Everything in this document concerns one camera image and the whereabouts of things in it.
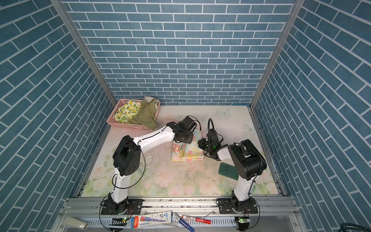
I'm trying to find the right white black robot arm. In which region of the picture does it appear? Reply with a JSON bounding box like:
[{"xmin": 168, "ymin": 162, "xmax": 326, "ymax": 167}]
[{"xmin": 198, "ymin": 130, "xmax": 267, "ymax": 203}]

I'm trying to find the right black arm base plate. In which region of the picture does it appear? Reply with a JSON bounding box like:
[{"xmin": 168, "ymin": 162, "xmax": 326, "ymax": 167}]
[{"xmin": 216, "ymin": 197, "xmax": 258, "ymax": 214}]

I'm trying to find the corner aluminium post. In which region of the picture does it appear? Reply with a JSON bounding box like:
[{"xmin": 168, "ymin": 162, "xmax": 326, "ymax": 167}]
[
  {"xmin": 250, "ymin": 0, "xmax": 305, "ymax": 109},
  {"xmin": 50, "ymin": 0, "xmax": 117, "ymax": 106}
]

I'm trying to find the beige plastic piece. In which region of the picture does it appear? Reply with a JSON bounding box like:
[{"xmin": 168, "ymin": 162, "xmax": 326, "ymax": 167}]
[{"xmin": 64, "ymin": 217, "xmax": 89, "ymax": 230}]

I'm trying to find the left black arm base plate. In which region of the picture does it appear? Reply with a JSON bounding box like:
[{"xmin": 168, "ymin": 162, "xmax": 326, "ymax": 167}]
[{"xmin": 100, "ymin": 198, "xmax": 143, "ymax": 216}]

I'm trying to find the blue marker pen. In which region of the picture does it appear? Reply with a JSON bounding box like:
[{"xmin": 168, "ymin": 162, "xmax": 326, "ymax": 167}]
[{"xmin": 172, "ymin": 213, "xmax": 195, "ymax": 232}]

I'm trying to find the red white marker pen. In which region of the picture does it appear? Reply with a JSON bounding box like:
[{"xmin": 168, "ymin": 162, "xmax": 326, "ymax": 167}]
[{"xmin": 182, "ymin": 215, "xmax": 212, "ymax": 225}]

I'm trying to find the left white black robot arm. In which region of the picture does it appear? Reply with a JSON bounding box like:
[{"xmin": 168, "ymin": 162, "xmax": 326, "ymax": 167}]
[{"xmin": 109, "ymin": 116, "xmax": 197, "ymax": 204}]

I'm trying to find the white red blue box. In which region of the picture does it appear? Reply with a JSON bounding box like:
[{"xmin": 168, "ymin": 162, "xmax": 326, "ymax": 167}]
[{"xmin": 130, "ymin": 211, "xmax": 172, "ymax": 229}]

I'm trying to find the pink plastic basket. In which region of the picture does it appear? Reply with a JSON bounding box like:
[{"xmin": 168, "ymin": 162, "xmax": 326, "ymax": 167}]
[{"xmin": 107, "ymin": 99, "xmax": 160, "ymax": 131}]

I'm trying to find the aluminium front rail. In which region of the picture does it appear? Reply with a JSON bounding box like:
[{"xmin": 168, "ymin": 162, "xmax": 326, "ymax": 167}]
[{"xmin": 52, "ymin": 195, "xmax": 306, "ymax": 232}]

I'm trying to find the lemon print skirt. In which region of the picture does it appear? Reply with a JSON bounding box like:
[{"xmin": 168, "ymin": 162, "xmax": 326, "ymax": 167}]
[{"xmin": 114, "ymin": 100, "xmax": 141, "ymax": 123}]

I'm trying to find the pastel floral skirt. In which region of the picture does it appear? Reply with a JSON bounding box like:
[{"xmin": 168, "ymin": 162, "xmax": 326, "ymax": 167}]
[{"xmin": 171, "ymin": 129, "xmax": 204, "ymax": 161}]

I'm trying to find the left corner aluminium post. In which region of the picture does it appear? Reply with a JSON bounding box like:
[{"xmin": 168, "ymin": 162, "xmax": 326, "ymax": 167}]
[{"xmin": 50, "ymin": 0, "xmax": 117, "ymax": 106}]

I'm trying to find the right corner aluminium post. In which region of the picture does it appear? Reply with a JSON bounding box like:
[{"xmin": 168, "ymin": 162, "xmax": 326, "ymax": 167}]
[{"xmin": 250, "ymin": 0, "xmax": 305, "ymax": 109}]

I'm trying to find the dark green rectangular block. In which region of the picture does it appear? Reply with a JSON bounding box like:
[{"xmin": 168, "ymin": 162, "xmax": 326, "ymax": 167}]
[{"xmin": 218, "ymin": 162, "xmax": 239, "ymax": 180}]

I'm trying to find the olive green skirt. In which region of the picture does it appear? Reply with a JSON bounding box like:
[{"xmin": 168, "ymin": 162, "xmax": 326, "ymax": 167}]
[{"xmin": 129, "ymin": 96, "xmax": 160, "ymax": 130}]

